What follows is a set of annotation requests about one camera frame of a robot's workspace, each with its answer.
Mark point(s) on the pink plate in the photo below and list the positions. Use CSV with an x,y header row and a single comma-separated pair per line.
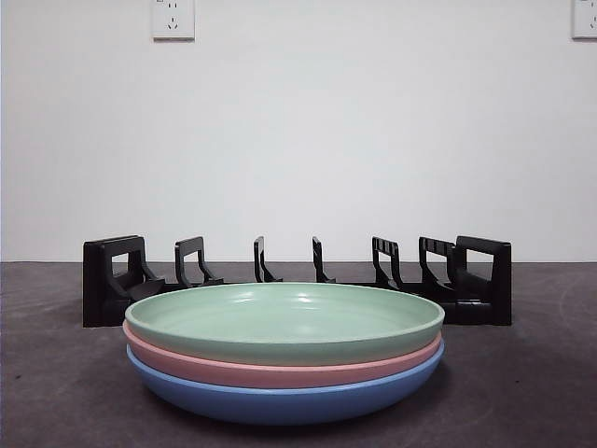
x,y
280,371

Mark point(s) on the black plastic dish rack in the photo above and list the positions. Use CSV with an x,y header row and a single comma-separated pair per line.
x,y
499,280

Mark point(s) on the white wall socket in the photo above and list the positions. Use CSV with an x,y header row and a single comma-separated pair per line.
x,y
585,18
172,21

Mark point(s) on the blue plate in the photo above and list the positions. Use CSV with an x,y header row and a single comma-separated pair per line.
x,y
280,403

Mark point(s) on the green plate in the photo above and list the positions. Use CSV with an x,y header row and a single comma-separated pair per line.
x,y
280,317

